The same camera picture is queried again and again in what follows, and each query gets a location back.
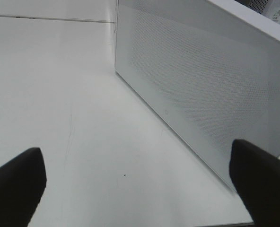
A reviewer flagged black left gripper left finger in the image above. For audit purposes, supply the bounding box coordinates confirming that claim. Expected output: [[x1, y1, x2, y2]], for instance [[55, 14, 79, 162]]
[[0, 148, 47, 227]]

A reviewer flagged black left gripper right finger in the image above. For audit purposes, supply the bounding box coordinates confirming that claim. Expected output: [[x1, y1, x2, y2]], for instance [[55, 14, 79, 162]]
[[229, 139, 280, 227]]

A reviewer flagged white microwave door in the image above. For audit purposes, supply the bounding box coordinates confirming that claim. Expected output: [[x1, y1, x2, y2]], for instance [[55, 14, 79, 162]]
[[115, 0, 280, 187]]

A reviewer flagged white warning label sticker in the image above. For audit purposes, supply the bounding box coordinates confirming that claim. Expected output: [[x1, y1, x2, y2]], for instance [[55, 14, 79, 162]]
[[270, 8, 280, 23]]

